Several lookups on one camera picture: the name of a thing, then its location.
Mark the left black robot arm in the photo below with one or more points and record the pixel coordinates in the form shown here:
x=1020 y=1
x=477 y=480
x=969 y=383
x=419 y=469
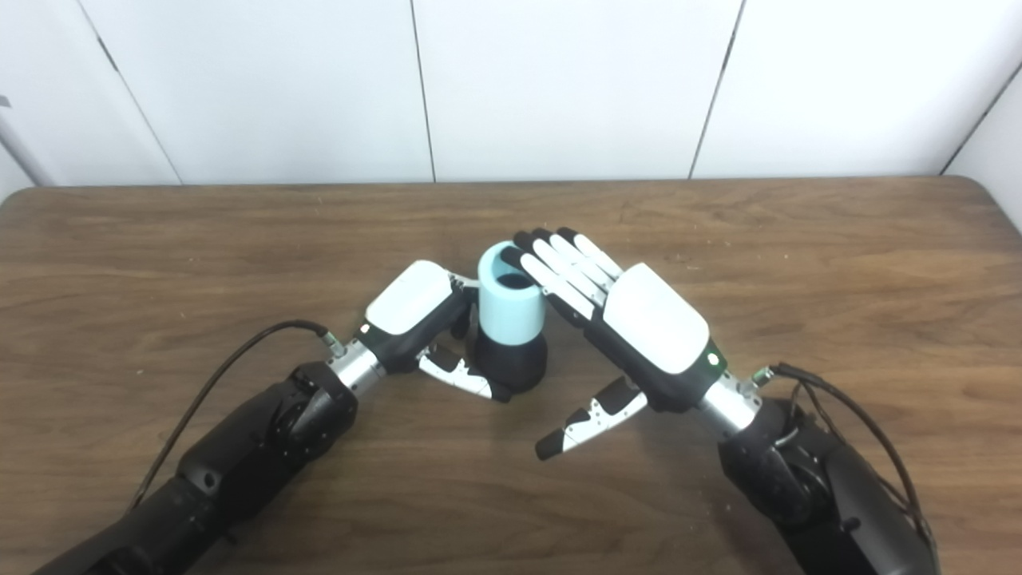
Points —
x=239 y=455

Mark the black flared nozzle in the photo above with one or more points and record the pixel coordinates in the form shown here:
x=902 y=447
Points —
x=515 y=363

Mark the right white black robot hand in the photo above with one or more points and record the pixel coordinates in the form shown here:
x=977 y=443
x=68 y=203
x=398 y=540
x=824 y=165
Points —
x=655 y=319

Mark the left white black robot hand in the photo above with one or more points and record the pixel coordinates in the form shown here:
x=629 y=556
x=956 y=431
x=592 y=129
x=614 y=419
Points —
x=407 y=299

